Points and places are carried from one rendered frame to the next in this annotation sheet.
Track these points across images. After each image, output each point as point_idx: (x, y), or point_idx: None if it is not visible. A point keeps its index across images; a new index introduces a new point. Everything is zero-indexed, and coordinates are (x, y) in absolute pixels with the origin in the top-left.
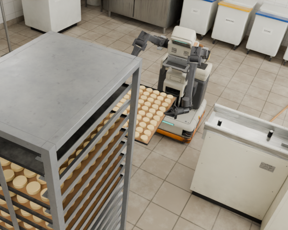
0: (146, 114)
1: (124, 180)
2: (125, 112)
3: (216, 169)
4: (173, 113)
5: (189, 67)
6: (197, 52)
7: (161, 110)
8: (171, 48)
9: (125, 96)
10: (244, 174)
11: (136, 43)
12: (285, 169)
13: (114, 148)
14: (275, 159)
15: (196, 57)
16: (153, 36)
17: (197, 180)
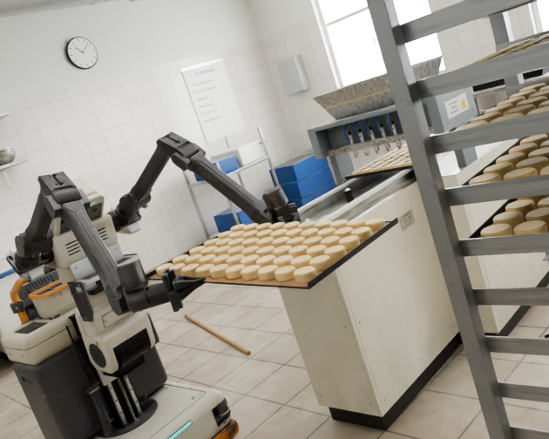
0: (292, 233)
1: None
2: (270, 255)
3: (378, 307)
4: (298, 213)
5: (132, 253)
6: (179, 138)
7: (281, 225)
8: (64, 248)
9: (204, 268)
10: (402, 268)
11: (59, 202)
12: (417, 200)
13: None
14: (403, 196)
15: (189, 145)
16: None
17: (376, 373)
